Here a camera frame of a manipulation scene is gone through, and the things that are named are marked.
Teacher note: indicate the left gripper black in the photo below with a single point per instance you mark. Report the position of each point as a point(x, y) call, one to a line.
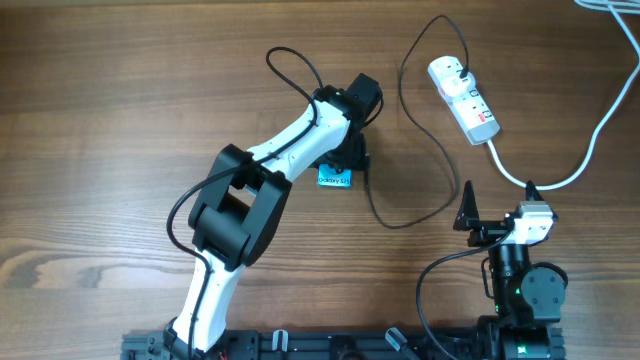
point(356, 159)

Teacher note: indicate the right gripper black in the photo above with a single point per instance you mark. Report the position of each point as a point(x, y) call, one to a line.
point(469, 219)

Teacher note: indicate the turquoise screen Galaxy smartphone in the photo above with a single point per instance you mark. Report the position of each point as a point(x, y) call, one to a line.
point(330, 177)

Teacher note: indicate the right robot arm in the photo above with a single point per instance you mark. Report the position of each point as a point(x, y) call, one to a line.
point(528, 296)

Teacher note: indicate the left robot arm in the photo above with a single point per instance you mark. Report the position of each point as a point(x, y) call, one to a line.
point(236, 215)

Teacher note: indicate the white USB charger plug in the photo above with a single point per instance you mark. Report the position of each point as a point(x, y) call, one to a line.
point(456, 85)

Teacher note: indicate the white power strip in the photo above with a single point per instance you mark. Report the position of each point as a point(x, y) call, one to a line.
point(470, 110)

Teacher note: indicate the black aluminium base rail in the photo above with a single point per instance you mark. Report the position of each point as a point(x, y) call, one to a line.
point(462, 343)

